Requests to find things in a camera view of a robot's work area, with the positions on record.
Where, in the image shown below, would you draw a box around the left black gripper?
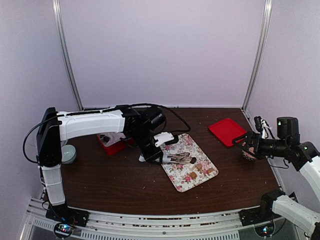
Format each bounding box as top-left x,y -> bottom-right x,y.
130,128 -> 164,165

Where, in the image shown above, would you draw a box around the black white kitchen tongs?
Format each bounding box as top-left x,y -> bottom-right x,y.
160,152 -> 193,165

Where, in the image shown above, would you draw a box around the dark round chocolate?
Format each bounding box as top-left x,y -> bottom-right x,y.
190,157 -> 197,164

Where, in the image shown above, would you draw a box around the small dark square chocolate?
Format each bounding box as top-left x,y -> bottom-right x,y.
103,136 -> 110,142

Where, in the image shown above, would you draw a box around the brown striped chocolate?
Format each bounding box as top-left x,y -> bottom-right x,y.
189,172 -> 197,179

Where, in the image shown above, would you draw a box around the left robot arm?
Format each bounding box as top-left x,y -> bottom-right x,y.
22,103 -> 191,222

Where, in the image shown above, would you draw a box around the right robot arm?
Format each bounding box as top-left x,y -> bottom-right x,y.
232,116 -> 320,240

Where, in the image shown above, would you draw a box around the red chocolate box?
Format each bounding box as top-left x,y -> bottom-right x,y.
96,132 -> 135,156

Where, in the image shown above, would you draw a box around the white cube chocolate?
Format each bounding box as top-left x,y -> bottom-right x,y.
188,164 -> 195,171

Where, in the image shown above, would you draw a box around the red patterned ceramic bowl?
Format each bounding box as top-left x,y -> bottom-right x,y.
241,147 -> 257,162

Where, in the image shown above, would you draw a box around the red box lid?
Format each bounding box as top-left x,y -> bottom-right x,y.
208,118 -> 247,148

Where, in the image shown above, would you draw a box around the floral serving tray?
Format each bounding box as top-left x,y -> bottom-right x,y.
161,133 -> 219,193

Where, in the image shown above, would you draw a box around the pale green ceramic bowl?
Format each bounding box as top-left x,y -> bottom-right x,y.
61,144 -> 77,165

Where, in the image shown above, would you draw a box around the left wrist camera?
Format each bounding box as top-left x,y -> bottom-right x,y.
153,132 -> 179,147

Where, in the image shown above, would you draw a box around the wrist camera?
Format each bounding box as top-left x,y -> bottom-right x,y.
253,116 -> 275,139
153,132 -> 179,147

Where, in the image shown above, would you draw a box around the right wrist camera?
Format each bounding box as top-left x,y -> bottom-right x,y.
253,116 -> 275,139

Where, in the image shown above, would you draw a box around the right aluminium frame post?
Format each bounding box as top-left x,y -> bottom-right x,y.
241,0 -> 273,112

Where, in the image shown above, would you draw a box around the aluminium frame post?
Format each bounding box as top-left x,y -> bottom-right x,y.
52,0 -> 84,110
241,0 -> 273,112

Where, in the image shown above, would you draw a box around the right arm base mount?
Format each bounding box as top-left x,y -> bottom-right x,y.
239,207 -> 276,238

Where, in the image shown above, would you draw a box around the front aluminium rail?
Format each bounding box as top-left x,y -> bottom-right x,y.
24,197 -> 301,240

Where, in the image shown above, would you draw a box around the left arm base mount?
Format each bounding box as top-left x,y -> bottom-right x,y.
45,204 -> 90,239

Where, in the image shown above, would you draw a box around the left aluminium frame post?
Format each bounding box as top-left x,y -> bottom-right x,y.
52,0 -> 84,110

